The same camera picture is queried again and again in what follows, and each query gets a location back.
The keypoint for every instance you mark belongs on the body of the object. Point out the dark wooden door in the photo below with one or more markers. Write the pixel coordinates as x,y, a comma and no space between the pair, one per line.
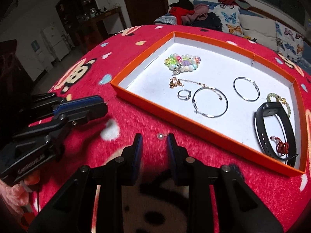
145,2

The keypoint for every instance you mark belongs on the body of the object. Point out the plain white cushion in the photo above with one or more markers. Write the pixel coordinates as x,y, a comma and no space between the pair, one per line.
258,31

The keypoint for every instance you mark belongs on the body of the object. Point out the large silver hoop bangle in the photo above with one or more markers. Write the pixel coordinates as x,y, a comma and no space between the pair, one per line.
224,102

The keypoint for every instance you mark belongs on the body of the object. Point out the dark shelf cabinet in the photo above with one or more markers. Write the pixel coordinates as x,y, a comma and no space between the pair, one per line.
73,4

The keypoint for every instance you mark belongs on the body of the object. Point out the wooden side table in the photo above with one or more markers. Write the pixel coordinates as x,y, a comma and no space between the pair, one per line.
104,17

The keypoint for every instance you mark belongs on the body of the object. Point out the butterfly print pillow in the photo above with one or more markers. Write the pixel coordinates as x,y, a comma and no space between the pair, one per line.
290,41
229,19

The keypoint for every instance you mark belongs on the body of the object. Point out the pile of clothes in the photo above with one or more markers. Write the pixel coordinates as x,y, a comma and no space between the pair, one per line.
194,14

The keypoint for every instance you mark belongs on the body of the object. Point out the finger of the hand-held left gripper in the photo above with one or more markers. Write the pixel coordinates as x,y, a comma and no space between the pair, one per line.
80,103
82,116

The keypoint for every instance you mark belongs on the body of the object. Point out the small silver hoop bangle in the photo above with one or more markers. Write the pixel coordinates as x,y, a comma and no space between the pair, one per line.
258,92

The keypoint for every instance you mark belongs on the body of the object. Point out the red printed monkey blanket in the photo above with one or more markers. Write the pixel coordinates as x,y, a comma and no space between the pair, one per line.
97,77

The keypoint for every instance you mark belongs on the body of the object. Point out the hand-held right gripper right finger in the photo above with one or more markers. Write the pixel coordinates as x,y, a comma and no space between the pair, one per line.
171,155

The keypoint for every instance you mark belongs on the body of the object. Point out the white refrigerator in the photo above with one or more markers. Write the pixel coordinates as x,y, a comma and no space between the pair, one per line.
54,42

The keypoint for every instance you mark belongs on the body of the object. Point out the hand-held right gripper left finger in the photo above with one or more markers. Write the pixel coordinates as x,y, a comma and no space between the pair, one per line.
137,157

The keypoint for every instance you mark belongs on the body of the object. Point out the black wristband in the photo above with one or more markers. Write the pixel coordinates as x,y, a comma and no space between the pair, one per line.
263,136

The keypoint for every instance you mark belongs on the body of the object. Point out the person's left forearm pink sleeve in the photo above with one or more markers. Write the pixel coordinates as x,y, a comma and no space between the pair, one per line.
14,194

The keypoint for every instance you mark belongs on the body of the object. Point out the pearl stud earring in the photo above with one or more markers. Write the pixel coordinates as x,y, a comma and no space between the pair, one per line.
160,136

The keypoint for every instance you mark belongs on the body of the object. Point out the orange shallow cardboard box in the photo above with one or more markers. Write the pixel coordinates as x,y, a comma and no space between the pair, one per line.
213,97

